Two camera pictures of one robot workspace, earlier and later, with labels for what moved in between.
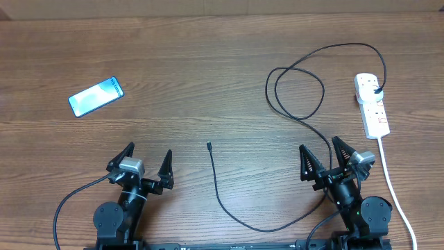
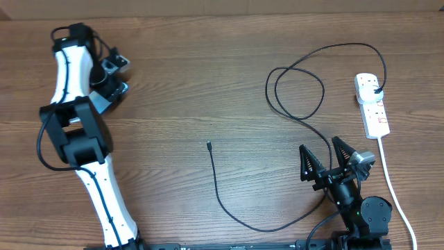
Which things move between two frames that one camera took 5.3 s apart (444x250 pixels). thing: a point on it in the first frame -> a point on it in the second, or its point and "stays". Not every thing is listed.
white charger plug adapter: (367, 94) stays
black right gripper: (329, 177) stays
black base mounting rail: (304, 244) stays
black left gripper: (165, 175) -> (113, 89)
